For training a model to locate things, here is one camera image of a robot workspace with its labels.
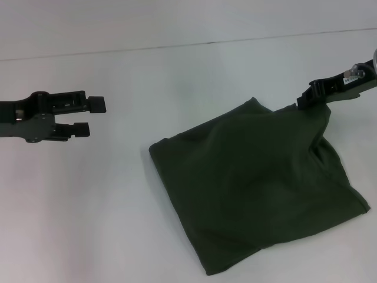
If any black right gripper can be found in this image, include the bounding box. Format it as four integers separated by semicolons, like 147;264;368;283
296;58;377;111

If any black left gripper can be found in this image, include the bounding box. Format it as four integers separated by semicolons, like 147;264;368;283
0;90;107;144

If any dark green printed t-shirt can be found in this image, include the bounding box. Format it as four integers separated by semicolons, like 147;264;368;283
148;96;371;261

